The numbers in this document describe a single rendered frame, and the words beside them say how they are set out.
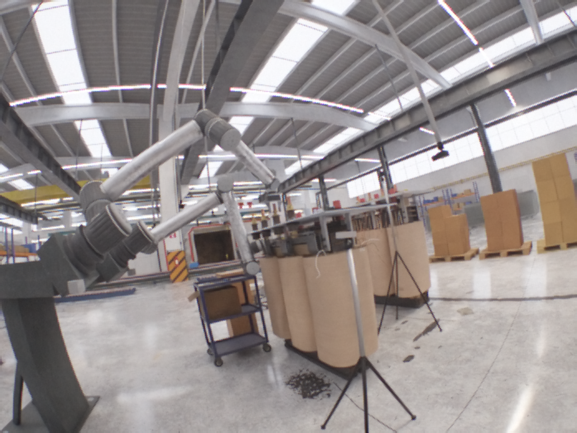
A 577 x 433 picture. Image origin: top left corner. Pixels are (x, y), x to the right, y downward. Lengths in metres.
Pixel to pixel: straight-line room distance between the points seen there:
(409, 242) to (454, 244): 3.06
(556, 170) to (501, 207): 1.49
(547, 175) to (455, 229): 2.50
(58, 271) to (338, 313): 1.73
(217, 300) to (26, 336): 1.85
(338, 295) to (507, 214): 4.61
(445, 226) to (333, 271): 4.78
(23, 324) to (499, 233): 6.80
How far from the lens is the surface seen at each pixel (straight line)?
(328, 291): 1.75
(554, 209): 5.56
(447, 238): 6.25
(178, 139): 1.55
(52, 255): 1.43
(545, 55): 9.76
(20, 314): 1.98
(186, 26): 9.13
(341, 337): 1.86
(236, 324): 3.37
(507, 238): 5.81
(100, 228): 1.34
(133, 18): 11.20
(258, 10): 4.38
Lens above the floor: 1.23
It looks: 5 degrees up
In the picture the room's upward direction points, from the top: 10 degrees counter-clockwise
